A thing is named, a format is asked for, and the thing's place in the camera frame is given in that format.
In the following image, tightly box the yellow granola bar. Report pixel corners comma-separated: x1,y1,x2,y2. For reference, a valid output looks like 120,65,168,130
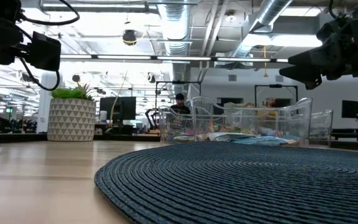
218,124,246,134

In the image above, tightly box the triangle patterned planter pot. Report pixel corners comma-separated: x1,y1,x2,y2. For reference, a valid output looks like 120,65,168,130
47,98,97,142

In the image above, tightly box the white blue granola bar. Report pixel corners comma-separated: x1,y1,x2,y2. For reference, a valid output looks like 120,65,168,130
206,131,258,142

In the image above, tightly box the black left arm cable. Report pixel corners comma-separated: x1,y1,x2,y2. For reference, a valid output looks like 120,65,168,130
18,57,61,91

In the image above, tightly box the round blue woven placemat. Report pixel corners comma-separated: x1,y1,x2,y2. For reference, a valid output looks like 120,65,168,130
93,141,358,224

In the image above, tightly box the hanging orange cord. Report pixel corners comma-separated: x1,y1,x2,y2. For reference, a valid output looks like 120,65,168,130
262,45,269,78

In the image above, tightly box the black desk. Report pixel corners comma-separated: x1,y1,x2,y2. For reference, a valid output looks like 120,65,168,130
331,128,358,140

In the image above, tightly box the large clear plastic bin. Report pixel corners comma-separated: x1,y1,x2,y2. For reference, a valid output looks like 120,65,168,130
191,95,313,147

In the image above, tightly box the black round ceiling fixture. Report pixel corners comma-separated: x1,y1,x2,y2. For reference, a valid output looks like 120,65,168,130
122,29,137,47

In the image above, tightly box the small clear plastic bin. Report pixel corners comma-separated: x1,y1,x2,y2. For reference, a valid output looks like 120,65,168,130
158,105,195,144
309,108,334,147

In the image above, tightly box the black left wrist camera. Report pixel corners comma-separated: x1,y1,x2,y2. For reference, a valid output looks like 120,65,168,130
25,30,62,72

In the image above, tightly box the silver spiral air duct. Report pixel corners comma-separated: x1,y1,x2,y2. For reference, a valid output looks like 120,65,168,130
228,0,293,60

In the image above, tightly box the black computer monitor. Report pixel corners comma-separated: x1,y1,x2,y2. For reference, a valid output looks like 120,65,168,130
99,96,137,121

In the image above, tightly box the pale blue granola bar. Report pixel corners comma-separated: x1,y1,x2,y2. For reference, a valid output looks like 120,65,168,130
172,133,195,143

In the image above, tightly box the black metal frame stand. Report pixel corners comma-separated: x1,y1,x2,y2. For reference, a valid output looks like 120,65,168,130
254,83,299,108
155,80,202,119

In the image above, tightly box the long ceiling light strip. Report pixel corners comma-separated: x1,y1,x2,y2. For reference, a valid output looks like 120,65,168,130
60,54,289,63

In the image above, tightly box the person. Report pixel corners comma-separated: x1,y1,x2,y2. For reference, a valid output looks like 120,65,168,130
257,97,280,121
170,92,192,115

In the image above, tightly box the small black wall monitor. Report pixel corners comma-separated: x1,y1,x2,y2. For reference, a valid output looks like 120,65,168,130
341,100,358,119

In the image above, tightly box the green artificial plant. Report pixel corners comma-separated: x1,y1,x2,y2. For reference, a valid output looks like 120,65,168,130
50,83,94,101

